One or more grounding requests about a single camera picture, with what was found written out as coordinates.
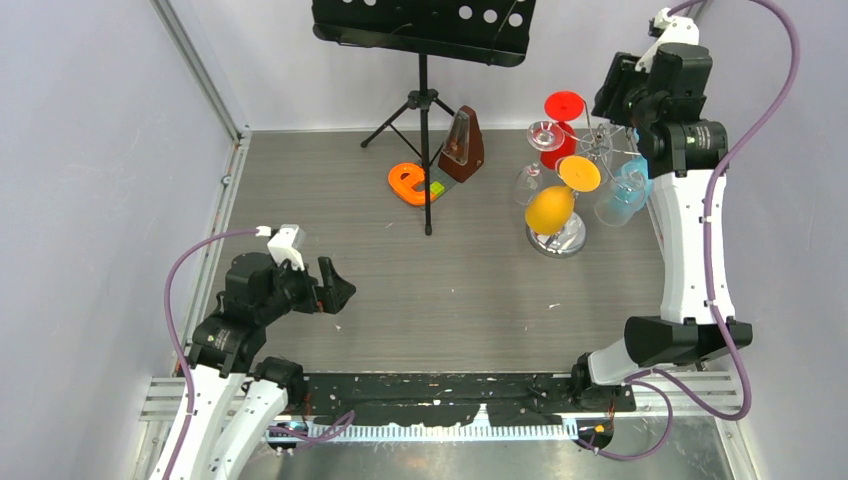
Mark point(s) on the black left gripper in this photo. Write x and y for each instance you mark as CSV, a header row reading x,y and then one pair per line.
x,y
338,291

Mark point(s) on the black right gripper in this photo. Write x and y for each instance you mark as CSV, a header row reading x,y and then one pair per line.
x,y
620,75

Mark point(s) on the chrome wine glass rack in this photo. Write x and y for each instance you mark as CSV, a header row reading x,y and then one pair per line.
x,y
573,237

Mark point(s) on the clear textured wine glass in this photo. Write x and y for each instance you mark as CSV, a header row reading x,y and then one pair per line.
x,y
620,199

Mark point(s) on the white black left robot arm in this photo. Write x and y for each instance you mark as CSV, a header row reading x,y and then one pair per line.
x,y
230,400

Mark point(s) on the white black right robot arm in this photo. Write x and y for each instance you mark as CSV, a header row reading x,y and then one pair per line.
x,y
661,98

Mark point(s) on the red wine glass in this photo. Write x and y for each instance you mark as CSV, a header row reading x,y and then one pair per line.
x,y
562,107

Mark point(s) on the blue wine glass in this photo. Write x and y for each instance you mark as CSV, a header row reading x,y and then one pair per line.
x,y
638,164

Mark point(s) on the yellow wine glass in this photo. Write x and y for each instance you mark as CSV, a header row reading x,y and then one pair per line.
x,y
551,209

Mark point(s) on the black music stand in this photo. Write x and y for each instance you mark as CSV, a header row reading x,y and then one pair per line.
x,y
493,33

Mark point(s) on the brown metronome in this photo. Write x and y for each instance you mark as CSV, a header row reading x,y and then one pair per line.
x,y
462,153

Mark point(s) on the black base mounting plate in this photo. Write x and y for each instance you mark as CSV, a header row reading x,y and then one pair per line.
x,y
450,399

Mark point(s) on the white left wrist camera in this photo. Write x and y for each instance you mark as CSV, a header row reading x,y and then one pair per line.
x,y
284,245

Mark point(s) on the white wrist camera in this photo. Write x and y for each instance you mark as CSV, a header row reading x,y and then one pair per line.
x,y
284,245
666,27

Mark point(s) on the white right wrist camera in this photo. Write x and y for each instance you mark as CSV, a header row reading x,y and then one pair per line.
x,y
666,27

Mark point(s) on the aluminium frame rail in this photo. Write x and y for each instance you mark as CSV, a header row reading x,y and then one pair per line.
x,y
655,396

